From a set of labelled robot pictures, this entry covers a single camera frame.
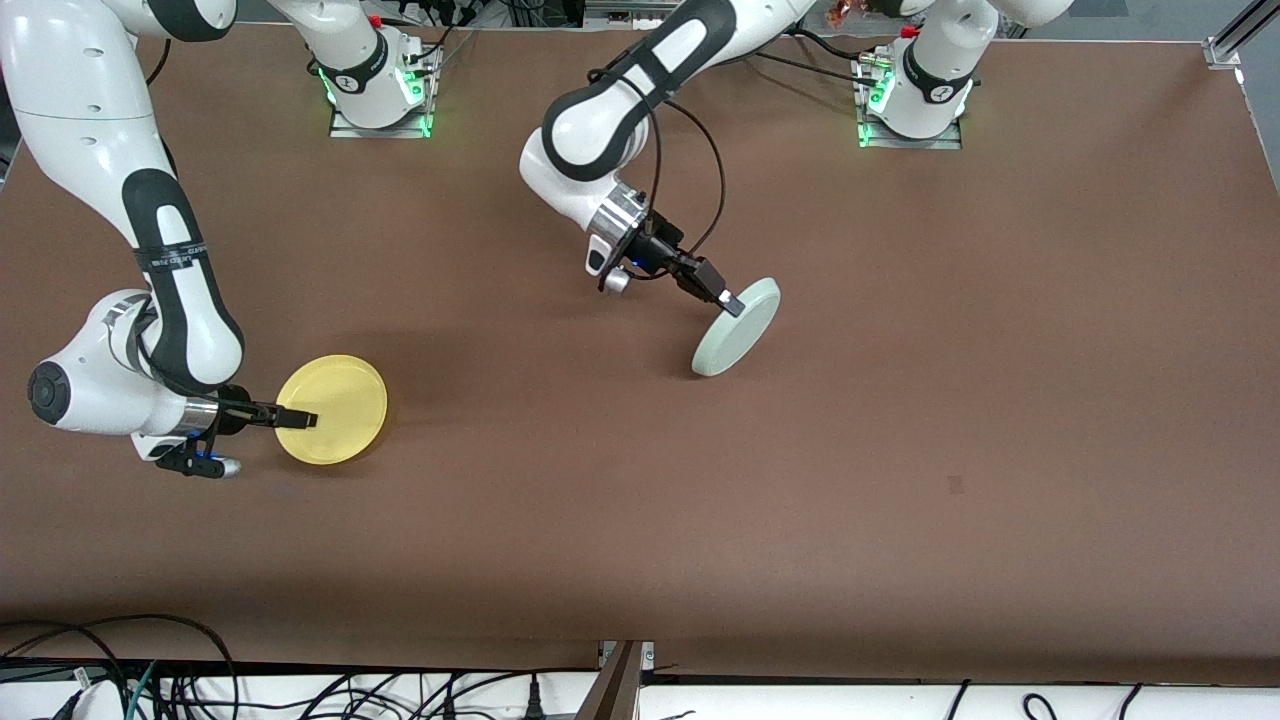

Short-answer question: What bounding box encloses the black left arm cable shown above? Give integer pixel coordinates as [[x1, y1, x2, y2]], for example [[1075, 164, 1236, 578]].
[[588, 64, 728, 283]]

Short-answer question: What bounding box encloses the long looping black cable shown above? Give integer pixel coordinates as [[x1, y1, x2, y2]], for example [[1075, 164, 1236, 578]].
[[0, 612, 239, 720]]

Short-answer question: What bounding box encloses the aluminium frame profile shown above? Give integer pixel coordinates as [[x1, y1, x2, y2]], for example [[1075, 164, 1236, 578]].
[[1204, 0, 1280, 71]]

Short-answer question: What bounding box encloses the black right camera mount bracket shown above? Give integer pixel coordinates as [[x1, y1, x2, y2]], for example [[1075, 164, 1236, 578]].
[[154, 420, 227, 477]]

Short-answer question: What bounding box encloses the pale green round plate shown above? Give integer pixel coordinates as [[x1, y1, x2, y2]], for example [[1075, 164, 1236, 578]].
[[690, 277, 783, 379]]

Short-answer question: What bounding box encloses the brown table cover cloth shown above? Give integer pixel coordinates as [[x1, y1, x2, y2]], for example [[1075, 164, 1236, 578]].
[[0, 20, 1280, 687]]

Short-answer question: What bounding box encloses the grey metal device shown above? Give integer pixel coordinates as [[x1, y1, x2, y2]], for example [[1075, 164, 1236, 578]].
[[584, 0, 693, 31]]

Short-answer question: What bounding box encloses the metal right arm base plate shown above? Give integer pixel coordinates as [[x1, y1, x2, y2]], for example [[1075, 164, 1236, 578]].
[[328, 42, 441, 140]]

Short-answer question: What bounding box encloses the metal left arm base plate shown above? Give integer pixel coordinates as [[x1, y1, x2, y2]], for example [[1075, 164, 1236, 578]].
[[857, 50, 964, 151]]

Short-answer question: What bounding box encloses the aluminium extrusion beam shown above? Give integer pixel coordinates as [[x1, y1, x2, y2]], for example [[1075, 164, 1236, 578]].
[[575, 640, 657, 720]]

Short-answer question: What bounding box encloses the black cable across table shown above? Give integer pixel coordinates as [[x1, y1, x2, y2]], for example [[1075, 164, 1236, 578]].
[[745, 48, 893, 87]]

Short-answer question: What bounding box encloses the yellow round plate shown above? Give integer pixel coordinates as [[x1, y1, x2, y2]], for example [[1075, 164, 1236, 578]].
[[274, 354, 389, 467]]

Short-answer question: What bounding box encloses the green cable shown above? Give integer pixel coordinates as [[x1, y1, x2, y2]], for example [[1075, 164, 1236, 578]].
[[124, 659, 160, 720]]

